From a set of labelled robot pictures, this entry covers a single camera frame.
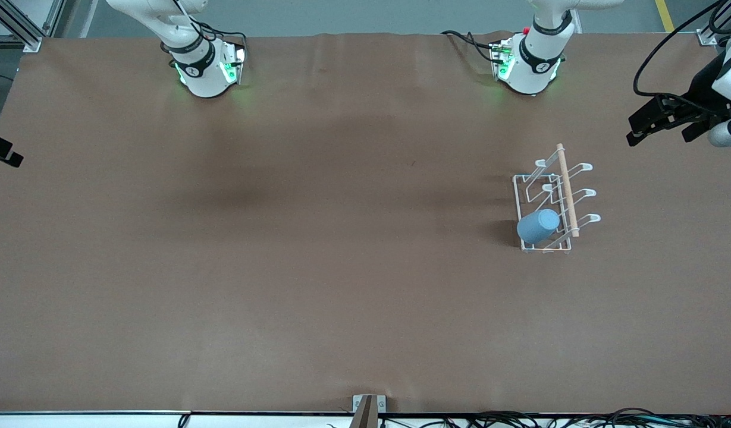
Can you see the brown table cover sheet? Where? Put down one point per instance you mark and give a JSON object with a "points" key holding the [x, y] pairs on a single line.
{"points": [[341, 297]]}

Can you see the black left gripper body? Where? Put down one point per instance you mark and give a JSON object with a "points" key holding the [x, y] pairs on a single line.
{"points": [[702, 90]]}

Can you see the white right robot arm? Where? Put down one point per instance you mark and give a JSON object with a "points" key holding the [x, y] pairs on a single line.
{"points": [[204, 77]]}

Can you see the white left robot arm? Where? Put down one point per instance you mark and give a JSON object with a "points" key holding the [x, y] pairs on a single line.
{"points": [[535, 71]]}

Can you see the blue plastic cup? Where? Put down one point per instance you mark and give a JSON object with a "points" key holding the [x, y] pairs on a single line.
{"points": [[537, 227]]}

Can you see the grey metal camera mount bracket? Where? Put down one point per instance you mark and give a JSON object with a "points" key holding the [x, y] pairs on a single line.
{"points": [[365, 413]]}

